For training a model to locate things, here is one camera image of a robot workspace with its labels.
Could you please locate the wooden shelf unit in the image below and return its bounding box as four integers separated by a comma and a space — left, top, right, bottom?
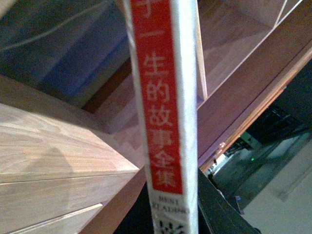
0, 76, 146, 234
82, 0, 312, 173

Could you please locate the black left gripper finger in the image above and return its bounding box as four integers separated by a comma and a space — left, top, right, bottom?
197, 169, 261, 234

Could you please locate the right wooden shelf unit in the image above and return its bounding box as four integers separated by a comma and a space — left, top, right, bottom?
82, 0, 312, 173

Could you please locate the left wooden shelf unit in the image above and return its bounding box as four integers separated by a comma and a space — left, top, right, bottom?
0, 76, 146, 234

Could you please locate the white book with red spine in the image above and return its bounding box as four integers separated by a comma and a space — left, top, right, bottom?
123, 0, 198, 234

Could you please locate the thin white cable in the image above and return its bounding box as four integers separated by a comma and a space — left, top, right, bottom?
0, 0, 110, 52

